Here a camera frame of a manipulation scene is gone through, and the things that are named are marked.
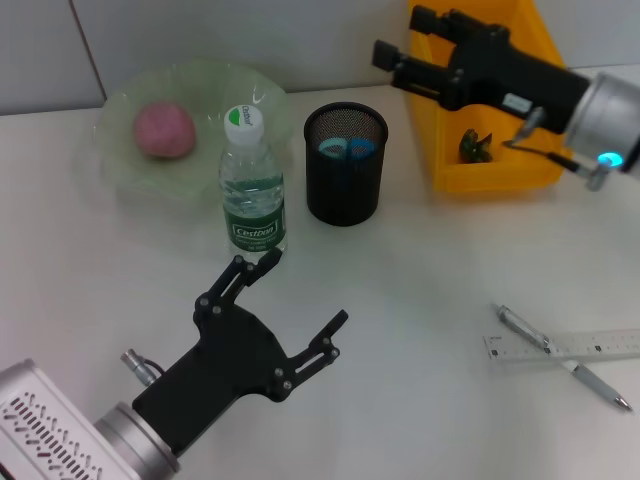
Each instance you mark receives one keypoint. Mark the green plastic wrapper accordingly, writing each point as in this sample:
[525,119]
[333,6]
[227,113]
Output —
[476,147]

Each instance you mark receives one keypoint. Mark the clear plastic ruler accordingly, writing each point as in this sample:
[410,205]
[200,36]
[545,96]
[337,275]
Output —
[600,345]

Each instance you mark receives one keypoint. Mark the blue and teal scissors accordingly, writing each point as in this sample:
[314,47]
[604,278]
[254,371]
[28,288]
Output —
[357,149]

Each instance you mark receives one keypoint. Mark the green glass fruit plate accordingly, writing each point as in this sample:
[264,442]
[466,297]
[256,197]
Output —
[210,90]

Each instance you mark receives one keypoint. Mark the black mesh pen holder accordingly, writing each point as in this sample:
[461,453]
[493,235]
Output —
[345,195]

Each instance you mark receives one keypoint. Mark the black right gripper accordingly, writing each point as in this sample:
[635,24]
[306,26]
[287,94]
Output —
[510,75]

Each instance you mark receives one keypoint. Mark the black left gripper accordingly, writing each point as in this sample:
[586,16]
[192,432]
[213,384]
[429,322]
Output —
[225,360]

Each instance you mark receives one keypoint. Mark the clear grey ballpoint pen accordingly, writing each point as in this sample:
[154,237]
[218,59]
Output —
[600,387]

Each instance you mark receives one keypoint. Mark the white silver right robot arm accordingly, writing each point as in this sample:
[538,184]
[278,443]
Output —
[610,115]

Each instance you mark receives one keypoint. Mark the pink peach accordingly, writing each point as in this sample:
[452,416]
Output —
[162,130]

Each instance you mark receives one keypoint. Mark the yellow plastic bin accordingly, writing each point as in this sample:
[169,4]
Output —
[500,175]

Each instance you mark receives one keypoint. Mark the clear green-label water bottle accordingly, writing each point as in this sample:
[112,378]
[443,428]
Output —
[255,210]

